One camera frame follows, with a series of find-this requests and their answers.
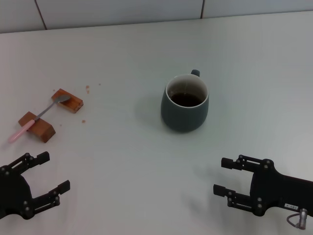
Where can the notched brown wooden block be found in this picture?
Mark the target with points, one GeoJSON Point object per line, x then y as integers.
{"type": "Point", "coordinates": [73, 105]}

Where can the plain brown wooden block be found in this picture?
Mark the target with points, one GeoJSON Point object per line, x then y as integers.
{"type": "Point", "coordinates": [42, 129]}

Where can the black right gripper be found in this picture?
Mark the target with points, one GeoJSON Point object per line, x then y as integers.
{"type": "Point", "coordinates": [281, 191]}

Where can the grey ceramic cup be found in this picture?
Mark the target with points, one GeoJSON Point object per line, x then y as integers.
{"type": "Point", "coordinates": [183, 120]}

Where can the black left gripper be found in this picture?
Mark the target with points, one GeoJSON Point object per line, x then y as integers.
{"type": "Point", "coordinates": [14, 193]}

